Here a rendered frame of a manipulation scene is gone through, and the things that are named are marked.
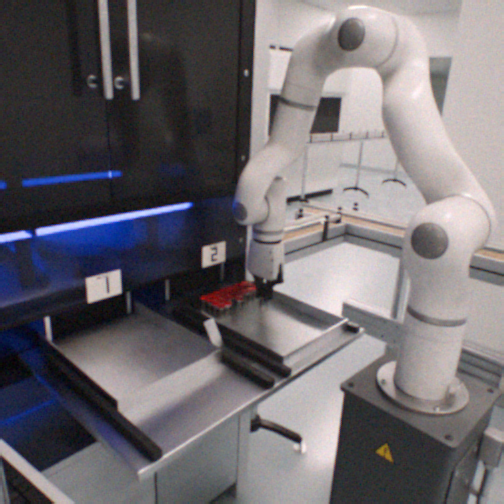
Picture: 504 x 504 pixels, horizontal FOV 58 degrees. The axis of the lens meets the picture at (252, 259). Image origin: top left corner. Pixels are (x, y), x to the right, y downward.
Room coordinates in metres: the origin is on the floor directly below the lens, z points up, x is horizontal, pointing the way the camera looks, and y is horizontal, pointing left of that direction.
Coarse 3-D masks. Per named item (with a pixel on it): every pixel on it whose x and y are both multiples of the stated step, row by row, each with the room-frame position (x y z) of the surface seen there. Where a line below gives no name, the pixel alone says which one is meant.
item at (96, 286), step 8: (112, 272) 0.97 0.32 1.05; (88, 280) 0.93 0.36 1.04; (96, 280) 0.94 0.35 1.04; (104, 280) 0.96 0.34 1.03; (112, 280) 0.97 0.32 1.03; (120, 280) 0.99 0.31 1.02; (88, 288) 0.93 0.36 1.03; (96, 288) 0.94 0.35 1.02; (104, 288) 0.96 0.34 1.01; (112, 288) 0.97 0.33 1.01; (120, 288) 0.99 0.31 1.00; (88, 296) 0.93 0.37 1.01; (96, 296) 0.94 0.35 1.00; (104, 296) 0.96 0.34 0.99
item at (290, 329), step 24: (192, 312) 1.07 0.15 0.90; (264, 312) 1.14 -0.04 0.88; (288, 312) 1.14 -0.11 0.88; (312, 312) 1.13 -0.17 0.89; (240, 336) 0.95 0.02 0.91; (264, 336) 1.00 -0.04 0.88; (288, 336) 1.01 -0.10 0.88; (312, 336) 1.02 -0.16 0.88; (336, 336) 1.02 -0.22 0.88; (288, 360) 0.88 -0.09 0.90
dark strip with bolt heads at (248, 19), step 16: (240, 32) 1.28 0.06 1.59; (240, 48) 1.28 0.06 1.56; (240, 64) 1.28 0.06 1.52; (240, 80) 1.28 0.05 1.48; (240, 96) 1.28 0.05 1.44; (240, 112) 1.28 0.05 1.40; (240, 128) 1.28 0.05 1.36; (240, 144) 1.28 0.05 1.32; (240, 160) 1.29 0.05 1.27; (240, 240) 1.28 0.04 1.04
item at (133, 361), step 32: (128, 320) 1.05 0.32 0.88; (160, 320) 1.03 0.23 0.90; (64, 352) 0.89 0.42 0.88; (96, 352) 0.90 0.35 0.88; (128, 352) 0.90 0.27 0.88; (160, 352) 0.91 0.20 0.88; (192, 352) 0.91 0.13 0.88; (96, 384) 0.74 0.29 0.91; (128, 384) 0.78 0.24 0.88; (160, 384) 0.76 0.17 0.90
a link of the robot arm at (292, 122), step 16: (288, 112) 1.07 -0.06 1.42; (304, 112) 1.06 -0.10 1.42; (272, 128) 1.11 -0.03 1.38; (288, 128) 1.07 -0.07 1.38; (304, 128) 1.08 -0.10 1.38; (272, 144) 1.09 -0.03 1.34; (288, 144) 1.08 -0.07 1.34; (304, 144) 1.10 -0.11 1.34; (256, 160) 1.08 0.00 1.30; (272, 160) 1.07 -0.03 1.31; (288, 160) 1.07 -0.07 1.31; (240, 176) 1.08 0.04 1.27; (256, 176) 1.05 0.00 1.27; (272, 176) 1.05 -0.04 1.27; (240, 192) 1.06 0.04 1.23; (256, 192) 1.04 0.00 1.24; (240, 208) 1.06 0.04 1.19; (256, 208) 1.05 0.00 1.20
